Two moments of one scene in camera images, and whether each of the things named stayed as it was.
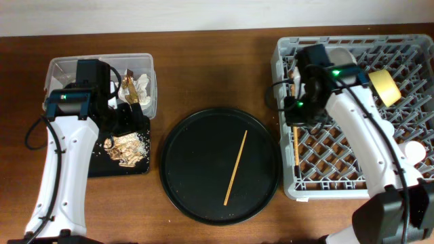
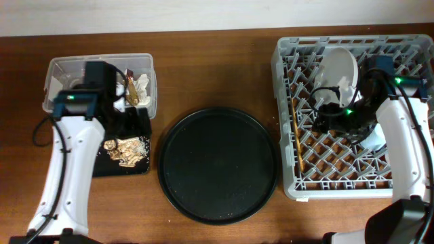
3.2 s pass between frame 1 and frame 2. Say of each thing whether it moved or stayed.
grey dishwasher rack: stayed
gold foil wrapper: stayed
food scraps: stayed
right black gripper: moved
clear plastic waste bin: stayed
